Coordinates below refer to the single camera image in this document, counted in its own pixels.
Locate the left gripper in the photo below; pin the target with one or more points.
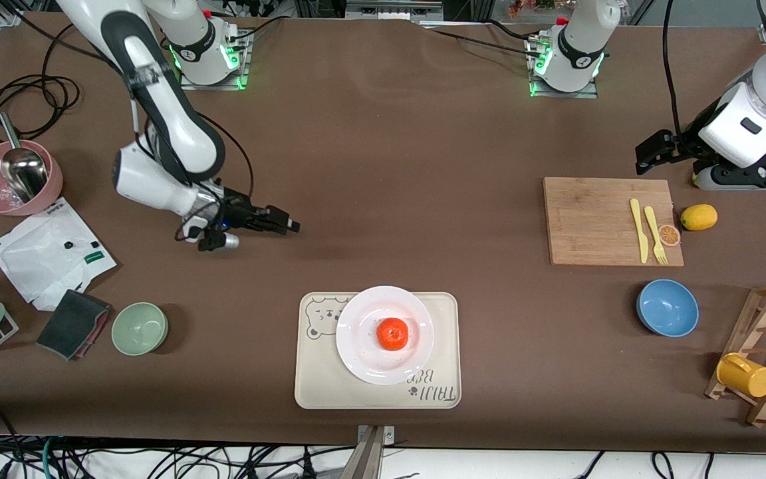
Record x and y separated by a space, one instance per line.
679 147

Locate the cream bear print tray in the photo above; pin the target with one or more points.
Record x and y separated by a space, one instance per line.
316 389

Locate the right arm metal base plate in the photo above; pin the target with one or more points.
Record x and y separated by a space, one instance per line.
213 86

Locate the yellow mug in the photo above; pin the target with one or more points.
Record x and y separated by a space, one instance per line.
749 379

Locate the white round plate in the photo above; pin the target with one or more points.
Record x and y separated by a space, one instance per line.
363 319

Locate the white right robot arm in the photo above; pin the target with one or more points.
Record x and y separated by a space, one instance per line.
177 126

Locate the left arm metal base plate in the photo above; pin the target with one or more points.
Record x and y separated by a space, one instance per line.
566 94

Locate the orange fruit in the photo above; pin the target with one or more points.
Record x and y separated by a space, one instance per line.
393 333

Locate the metal scoop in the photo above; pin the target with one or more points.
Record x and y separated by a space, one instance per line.
22 169

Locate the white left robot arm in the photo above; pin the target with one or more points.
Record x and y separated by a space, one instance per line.
576 46

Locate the yellow lemon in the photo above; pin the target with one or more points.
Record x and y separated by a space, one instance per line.
699 217

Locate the grey metal bar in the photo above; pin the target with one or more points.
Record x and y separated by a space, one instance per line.
366 459

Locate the light green bowl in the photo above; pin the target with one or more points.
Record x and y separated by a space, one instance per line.
139 328

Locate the colourful toy pile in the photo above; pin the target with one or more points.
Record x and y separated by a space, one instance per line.
529 6

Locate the silver aluminium frame beam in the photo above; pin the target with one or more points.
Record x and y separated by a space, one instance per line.
393 9

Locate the wooden cutting board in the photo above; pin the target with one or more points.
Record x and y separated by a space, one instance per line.
576 246

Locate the dark grey folded cloth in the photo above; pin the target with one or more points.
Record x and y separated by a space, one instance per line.
70 322

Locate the yellow plastic fork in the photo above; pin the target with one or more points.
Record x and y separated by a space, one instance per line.
654 233

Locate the yellow plastic knife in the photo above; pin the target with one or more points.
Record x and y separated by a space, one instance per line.
638 229

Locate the white plastic bag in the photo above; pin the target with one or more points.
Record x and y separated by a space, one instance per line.
37 259

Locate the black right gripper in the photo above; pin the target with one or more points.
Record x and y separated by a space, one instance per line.
242 212

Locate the toy orange slice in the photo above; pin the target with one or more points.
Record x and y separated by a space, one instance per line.
669 235

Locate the small metal table bracket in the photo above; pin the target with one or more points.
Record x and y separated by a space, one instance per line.
388 434

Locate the blue bowl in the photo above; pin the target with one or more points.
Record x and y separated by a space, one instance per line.
667 307

